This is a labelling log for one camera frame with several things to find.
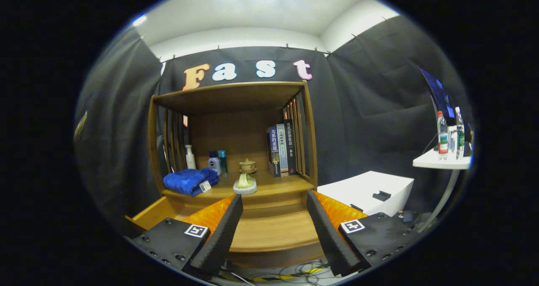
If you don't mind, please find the white side table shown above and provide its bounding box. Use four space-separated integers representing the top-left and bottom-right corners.
412 147 472 232

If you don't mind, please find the black computer case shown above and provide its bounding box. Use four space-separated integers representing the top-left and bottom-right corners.
398 208 438 232

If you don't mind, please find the red label water bottle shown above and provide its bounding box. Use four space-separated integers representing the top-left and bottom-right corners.
437 111 448 160

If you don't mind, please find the yellow black floor tape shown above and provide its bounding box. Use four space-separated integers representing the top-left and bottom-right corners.
223 267 325 283

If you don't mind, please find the black spine book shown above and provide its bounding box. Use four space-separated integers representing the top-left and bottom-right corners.
283 119 297 176

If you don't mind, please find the white low cabinet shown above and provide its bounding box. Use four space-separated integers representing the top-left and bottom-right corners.
317 171 415 217

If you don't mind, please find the teal bottle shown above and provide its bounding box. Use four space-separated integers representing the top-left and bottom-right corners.
217 150 229 177

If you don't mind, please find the wooden drawer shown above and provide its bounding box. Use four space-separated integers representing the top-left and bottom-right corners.
124 195 325 270

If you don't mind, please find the computer monitor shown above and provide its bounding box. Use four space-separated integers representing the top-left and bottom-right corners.
418 67 455 119

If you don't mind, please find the white bottle blue cap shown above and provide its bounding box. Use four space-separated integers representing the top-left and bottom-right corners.
208 152 221 176

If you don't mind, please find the wooden countertop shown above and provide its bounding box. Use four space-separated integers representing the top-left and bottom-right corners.
162 170 316 208

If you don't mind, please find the green label water bottle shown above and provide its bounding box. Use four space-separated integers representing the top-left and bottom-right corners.
454 107 464 160

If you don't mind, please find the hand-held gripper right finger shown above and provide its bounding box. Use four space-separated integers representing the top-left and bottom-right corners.
306 190 422 277

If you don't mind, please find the wooden cabinet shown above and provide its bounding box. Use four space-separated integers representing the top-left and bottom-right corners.
147 81 325 270

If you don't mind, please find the pale grey spine book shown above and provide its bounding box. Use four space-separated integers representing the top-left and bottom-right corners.
276 123 289 175

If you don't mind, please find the blue spine book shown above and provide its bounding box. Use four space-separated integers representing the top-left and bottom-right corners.
266 126 282 178

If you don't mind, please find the blue towel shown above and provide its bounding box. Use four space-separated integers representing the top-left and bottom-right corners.
163 168 220 197

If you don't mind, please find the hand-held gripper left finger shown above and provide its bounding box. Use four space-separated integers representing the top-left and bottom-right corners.
131 193 245 278

